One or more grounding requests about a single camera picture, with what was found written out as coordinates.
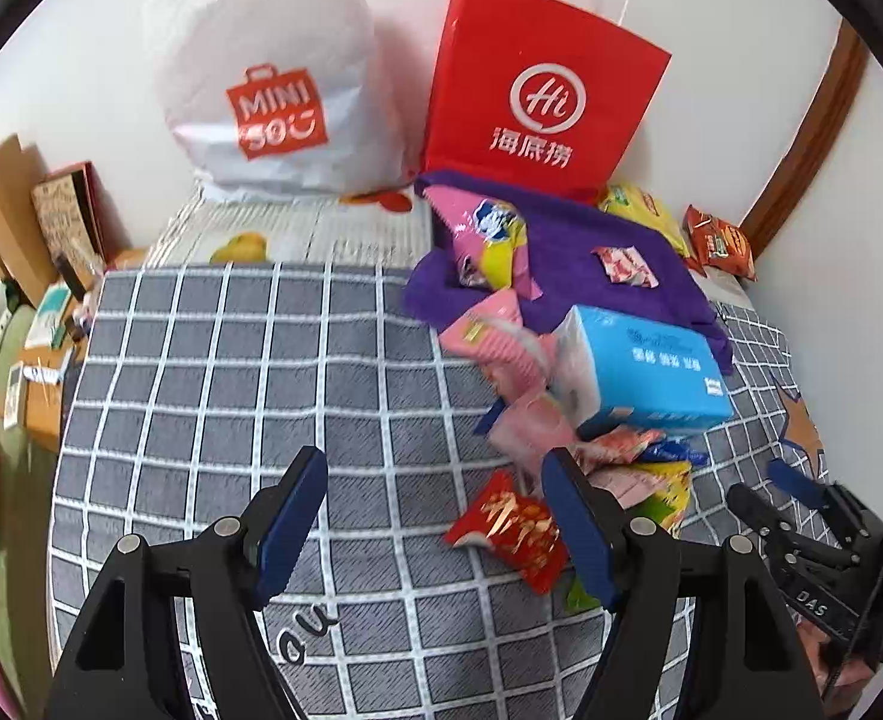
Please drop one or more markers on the orange brown cardboard box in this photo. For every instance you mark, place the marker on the orange brown cardboard box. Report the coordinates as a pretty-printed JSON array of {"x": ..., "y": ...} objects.
[{"x": 43, "y": 405}]

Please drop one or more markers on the white plastic shopping bag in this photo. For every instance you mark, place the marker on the white plastic shopping bag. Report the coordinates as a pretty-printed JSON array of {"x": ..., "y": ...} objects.
[{"x": 276, "y": 30}]

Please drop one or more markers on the yellow chips bag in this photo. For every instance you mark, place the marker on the yellow chips bag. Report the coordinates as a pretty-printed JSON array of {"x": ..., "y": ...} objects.
[{"x": 636, "y": 206}]

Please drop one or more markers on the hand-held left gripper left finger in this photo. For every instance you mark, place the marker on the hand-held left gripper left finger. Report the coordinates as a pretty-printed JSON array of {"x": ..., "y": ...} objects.
[{"x": 291, "y": 517}]

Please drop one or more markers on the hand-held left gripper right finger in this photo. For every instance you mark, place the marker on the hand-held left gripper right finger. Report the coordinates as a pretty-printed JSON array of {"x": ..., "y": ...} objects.
[{"x": 576, "y": 525}]

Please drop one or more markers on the light green cushion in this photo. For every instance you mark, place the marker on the light green cushion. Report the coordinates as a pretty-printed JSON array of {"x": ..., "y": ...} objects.
[{"x": 6, "y": 465}]

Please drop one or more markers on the wooden door frame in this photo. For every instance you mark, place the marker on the wooden door frame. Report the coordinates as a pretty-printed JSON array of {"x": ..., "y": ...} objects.
[{"x": 809, "y": 142}]

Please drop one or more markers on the red gold snack packet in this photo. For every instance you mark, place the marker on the red gold snack packet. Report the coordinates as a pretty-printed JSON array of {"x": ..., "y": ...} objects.
[{"x": 516, "y": 525}]

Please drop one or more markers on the red paper bag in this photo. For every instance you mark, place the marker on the red paper bag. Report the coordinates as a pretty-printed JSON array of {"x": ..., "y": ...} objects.
[{"x": 531, "y": 37}]

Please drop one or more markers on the pink yellow cartoon snack packet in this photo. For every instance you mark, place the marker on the pink yellow cartoon snack packet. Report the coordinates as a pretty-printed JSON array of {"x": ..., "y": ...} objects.
[{"x": 460, "y": 229}]

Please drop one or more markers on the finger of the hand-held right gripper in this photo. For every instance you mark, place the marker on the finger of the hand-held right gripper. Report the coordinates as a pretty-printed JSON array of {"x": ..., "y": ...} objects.
[
  {"x": 756, "y": 510},
  {"x": 794, "y": 480}
]

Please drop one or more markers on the printed kraft paper box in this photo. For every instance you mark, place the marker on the printed kraft paper box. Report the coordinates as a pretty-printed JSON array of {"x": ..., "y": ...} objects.
[{"x": 66, "y": 217}]

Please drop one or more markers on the blue tissue pack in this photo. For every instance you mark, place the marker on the blue tissue pack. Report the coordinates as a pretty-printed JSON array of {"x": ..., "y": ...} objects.
[{"x": 636, "y": 367}]

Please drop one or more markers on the grey checked blanket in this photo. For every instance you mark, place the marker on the grey checked blanket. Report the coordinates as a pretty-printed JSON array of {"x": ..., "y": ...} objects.
[{"x": 223, "y": 390}]

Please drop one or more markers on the pink striped snack packet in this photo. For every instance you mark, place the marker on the pink striped snack packet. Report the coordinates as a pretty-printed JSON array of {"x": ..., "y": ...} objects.
[{"x": 486, "y": 330}]

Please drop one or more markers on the green snack packet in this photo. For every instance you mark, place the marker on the green snack packet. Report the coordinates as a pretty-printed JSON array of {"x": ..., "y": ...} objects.
[{"x": 580, "y": 594}]

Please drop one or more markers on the blue snack packet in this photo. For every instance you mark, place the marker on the blue snack packet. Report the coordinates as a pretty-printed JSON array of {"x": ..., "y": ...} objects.
[{"x": 674, "y": 452}]

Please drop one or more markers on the orange chips bag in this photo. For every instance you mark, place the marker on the orange chips bag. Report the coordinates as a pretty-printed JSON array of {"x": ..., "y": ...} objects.
[{"x": 719, "y": 244}]

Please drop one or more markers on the small red white candy packet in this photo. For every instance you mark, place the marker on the small red white candy packet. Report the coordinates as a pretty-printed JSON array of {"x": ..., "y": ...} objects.
[{"x": 625, "y": 266}]

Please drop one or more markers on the small orange snack packet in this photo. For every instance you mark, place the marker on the small orange snack packet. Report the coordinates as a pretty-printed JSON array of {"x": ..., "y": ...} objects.
[{"x": 621, "y": 444}]

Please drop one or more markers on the white fruit print mat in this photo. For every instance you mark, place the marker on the white fruit print mat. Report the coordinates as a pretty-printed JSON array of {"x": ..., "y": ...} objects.
[{"x": 336, "y": 232}]

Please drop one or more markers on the pale pink printed snack packet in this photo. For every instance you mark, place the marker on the pale pink printed snack packet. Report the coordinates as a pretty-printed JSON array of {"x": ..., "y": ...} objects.
[{"x": 531, "y": 427}]

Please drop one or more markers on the purple cloth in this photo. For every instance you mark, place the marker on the purple cloth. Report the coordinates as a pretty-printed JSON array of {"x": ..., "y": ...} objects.
[{"x": 584, "y": 277}]

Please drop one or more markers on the white teal small box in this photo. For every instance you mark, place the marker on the white teal small box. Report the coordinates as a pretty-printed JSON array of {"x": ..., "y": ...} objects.
[{"x": 47, "y": 315}]

